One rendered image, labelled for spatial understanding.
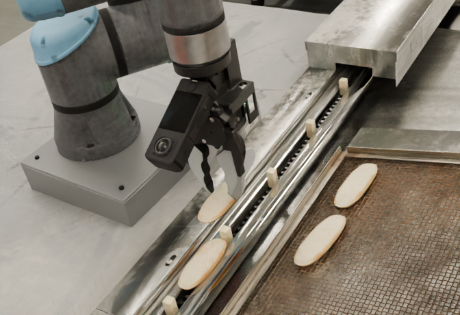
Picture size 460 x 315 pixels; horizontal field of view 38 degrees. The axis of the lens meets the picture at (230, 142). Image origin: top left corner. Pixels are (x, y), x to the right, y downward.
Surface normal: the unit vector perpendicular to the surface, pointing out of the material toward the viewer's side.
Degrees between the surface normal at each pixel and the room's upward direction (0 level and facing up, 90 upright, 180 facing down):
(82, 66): 91
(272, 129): 0
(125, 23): 40
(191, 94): 28
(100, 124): 74
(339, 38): 0
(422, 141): 10
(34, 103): 0
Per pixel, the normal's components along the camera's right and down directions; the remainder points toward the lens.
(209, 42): 0.50, 0.43
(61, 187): -0.55, 0.55
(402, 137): -0.31, -0.82
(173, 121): -0.42, -0.45
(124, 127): 0.76, -0.04
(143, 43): 0.32, 0.36
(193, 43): -0.09, 0.58
